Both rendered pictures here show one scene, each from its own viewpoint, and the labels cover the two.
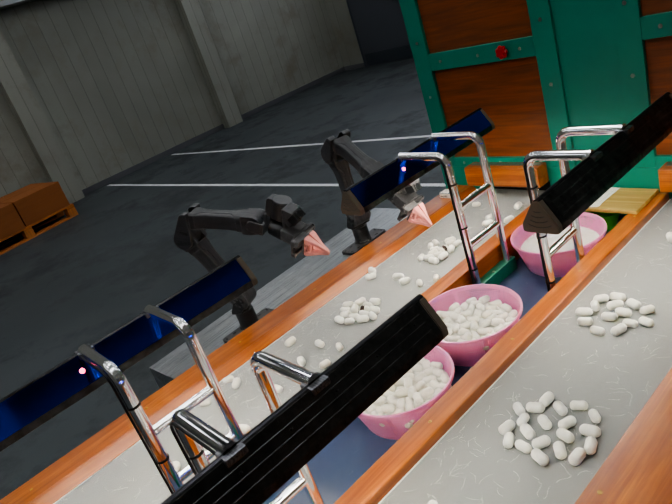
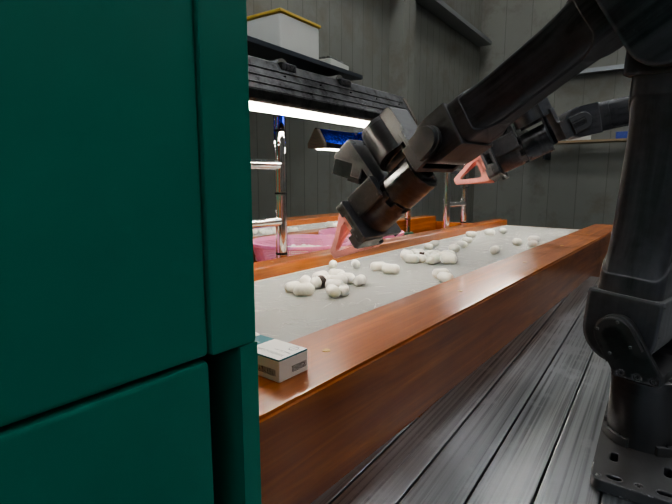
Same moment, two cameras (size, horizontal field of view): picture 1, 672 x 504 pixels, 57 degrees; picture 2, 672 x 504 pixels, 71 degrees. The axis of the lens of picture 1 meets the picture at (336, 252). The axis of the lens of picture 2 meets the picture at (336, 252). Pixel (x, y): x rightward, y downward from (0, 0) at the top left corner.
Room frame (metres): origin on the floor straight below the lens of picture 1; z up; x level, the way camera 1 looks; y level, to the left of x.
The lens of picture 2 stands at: (2.54, -0.53, 0.93)
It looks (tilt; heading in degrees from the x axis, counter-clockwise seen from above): 9 degrees down; 163
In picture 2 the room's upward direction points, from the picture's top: straight up
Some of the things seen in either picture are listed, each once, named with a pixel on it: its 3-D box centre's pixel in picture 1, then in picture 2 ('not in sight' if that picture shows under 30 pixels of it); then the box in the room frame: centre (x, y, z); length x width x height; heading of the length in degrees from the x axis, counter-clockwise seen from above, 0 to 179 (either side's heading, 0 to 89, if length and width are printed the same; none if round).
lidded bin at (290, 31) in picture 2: not in sight; (281, 40); (-0.91, 0.10, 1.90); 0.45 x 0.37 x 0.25; 129
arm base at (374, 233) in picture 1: (361, 233); (645, 408); (2.22, -0.12, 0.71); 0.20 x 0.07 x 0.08; 129
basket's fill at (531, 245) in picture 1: (560, 249); not in sight; (1.58, -0.63, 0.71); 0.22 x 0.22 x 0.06
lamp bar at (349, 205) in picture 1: (421, 156); (311, 94); (1.71, -0.33, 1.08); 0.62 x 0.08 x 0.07; 125
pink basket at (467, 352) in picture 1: (472, 327); (300, 257); (1.33, -0.27, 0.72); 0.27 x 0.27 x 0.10
